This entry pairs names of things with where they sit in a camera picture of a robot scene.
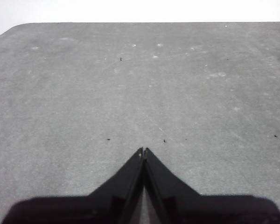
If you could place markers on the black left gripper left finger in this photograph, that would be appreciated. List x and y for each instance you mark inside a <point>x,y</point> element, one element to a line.
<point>102,207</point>

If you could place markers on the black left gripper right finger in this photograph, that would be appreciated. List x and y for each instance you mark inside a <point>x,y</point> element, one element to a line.
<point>189,210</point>

